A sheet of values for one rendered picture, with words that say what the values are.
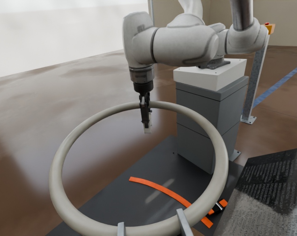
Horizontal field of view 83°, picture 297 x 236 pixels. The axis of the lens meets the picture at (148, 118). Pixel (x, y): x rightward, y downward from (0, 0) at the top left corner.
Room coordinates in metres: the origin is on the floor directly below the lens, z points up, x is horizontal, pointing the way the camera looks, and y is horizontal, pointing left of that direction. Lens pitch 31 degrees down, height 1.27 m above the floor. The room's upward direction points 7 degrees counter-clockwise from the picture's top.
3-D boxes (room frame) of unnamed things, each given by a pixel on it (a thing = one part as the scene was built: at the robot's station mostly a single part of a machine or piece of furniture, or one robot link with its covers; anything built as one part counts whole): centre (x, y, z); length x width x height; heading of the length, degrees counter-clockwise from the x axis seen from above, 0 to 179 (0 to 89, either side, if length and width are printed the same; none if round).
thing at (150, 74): (0.60, 0.00, 1.10); 0.09 x 0.09 x 0.06
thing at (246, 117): (1.78, -1.26, 0.54); 0.20 x 0.20 x 1.09; 42
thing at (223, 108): (1.25, -0.53, 0.40); 0.50 x 0.50 x 0.80; 36
